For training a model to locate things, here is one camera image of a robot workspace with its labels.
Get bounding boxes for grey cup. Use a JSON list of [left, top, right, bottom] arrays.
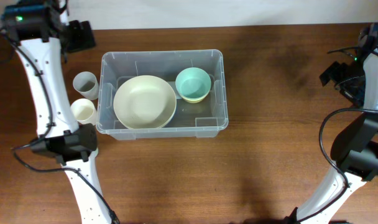
[[73, 72, 99, 100]]

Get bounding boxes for cream cup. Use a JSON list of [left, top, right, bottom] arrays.
[[70, 98, 98, 126]]

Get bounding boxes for beige plate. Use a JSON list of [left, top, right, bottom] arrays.
[[113, 75, 177, 129]]

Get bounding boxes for green bowl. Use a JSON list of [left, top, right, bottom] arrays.
[[175, 67, 211, 98]]

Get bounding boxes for yellow bowl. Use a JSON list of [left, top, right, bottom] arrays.
[[180, 94, 208, 103]]

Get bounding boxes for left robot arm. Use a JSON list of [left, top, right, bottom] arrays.
[[0, 0, 119, 223]]

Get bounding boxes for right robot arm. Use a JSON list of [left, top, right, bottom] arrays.
[[283, 23, 378, 223]]

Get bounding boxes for clear plastic storage bin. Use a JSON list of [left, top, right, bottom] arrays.
[[96, 49, 229, 141]]

